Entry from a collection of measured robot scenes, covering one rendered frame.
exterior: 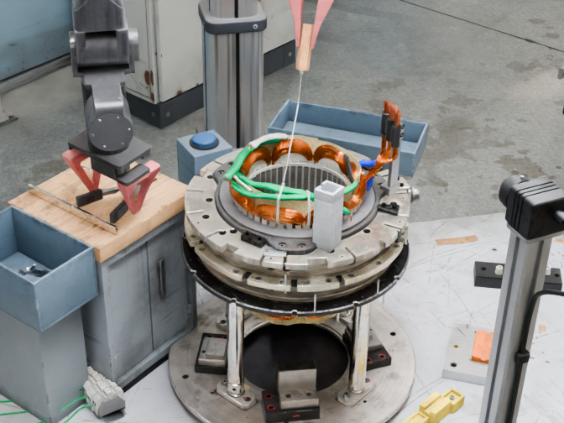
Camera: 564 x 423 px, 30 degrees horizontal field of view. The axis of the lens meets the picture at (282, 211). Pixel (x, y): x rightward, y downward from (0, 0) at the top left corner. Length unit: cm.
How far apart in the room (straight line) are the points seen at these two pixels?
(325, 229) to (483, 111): 282
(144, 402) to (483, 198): 217
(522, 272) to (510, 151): 290
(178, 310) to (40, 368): 26
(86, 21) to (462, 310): 84
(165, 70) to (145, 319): 229
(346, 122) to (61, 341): 62
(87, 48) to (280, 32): 296
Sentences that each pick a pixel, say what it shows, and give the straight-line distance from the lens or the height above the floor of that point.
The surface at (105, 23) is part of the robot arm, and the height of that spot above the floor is 138.
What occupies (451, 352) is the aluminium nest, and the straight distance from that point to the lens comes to 171.
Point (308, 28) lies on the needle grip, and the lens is 138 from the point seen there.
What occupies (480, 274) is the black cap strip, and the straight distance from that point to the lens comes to 188.
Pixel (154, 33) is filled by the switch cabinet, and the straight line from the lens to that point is 378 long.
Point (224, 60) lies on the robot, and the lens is 188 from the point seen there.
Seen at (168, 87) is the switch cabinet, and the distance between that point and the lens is 387.
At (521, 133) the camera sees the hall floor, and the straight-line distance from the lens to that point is 403.
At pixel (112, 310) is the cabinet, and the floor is 94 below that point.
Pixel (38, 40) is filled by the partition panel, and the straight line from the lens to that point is 411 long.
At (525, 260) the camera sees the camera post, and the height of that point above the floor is 133.
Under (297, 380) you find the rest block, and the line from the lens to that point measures 155.
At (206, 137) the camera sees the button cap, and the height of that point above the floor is 104.
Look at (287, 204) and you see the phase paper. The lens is 140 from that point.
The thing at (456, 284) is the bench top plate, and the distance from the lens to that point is 188.
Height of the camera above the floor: 190
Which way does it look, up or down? 33 degrees down
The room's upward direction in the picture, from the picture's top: 1 degrees clockwise
